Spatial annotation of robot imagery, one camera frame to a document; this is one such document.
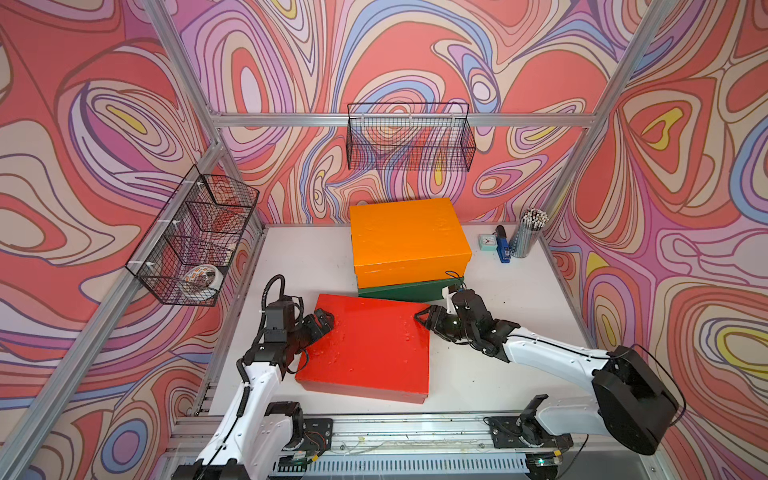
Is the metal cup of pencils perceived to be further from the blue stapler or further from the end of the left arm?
the end of the left arm

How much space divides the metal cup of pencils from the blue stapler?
0.08ft

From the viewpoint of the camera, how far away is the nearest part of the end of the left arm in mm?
592

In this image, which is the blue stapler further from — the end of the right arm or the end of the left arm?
the end of the left arm

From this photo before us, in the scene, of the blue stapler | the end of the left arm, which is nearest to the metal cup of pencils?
the blue stapler

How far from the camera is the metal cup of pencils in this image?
0.99m

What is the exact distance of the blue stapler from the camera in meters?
1.10

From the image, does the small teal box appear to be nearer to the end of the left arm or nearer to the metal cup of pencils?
the metal cup of pencils

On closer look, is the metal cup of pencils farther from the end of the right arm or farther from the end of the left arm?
the end of the left arm

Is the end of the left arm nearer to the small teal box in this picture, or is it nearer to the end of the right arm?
the end of the right arm

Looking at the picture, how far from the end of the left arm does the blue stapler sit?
668mm

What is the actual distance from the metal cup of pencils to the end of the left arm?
71 cm

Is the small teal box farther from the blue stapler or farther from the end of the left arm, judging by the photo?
the end of the left arm
